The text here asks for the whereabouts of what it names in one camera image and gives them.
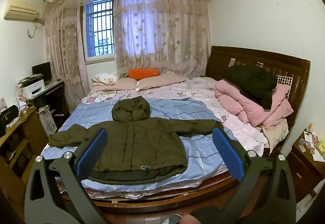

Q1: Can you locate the light wooden cabinet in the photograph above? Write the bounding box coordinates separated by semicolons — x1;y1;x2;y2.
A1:
0;107;49;205

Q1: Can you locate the white printer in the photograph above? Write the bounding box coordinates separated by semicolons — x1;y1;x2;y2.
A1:
21;79;46;99

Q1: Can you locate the wooden nightstand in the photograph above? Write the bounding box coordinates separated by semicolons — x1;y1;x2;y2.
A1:
286;129;325;212

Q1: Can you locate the barred window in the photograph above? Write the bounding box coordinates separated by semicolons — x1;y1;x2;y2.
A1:
81;0;115;65

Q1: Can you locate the dark wooden bed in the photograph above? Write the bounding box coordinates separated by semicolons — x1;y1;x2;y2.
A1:
61;46;311;214

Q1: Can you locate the floral lace curtain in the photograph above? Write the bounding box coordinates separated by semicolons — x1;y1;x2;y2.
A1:
112;0;213;75
42;0;90;108

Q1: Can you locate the dark green coat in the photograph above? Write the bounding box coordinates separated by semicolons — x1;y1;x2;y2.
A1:
223;64;279;110

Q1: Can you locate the blue checked bed sheet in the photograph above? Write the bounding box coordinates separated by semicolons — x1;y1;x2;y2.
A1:
41;97;242;188

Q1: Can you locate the beige pillow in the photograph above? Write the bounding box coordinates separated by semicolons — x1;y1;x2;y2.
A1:
256;120;289;154

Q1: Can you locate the black radio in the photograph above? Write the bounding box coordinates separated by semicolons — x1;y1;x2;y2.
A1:
0;105;20;126

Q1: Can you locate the white floral pillow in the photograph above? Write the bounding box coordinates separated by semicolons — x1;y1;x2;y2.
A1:
92;72;120;86

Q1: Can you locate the beige air conditioner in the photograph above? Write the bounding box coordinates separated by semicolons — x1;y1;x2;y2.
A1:
3;0;39;21

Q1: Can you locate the black desk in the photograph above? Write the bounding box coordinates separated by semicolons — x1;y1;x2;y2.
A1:
27;80;68;123

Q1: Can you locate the pile of paper cards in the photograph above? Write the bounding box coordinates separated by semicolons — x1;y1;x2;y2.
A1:
299;121;325;162

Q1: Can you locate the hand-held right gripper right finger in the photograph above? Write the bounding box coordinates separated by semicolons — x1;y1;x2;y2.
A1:
212;127;297;224

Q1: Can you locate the orange pillow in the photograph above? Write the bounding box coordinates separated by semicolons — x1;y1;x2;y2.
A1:
128;68;161;81

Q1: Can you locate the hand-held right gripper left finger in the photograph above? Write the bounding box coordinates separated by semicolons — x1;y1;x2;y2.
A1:
24;128;108;224

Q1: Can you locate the pink pillow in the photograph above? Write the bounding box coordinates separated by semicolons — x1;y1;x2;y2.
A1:
90;77;138;93
137;72;187;91

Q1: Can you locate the olive green hooded jacket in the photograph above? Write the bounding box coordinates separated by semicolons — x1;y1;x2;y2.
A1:
48;95;224;185

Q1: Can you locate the white floral box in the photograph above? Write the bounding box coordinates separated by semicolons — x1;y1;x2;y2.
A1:
38;109;58;136

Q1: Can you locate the white power cable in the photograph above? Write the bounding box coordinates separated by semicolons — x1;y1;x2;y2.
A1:
26;19;45;39

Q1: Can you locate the black computer monitor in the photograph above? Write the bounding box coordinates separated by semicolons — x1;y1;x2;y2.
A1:
32;62;53;85

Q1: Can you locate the pink quilt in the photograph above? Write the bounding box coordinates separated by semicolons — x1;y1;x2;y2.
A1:
214;79;294;130

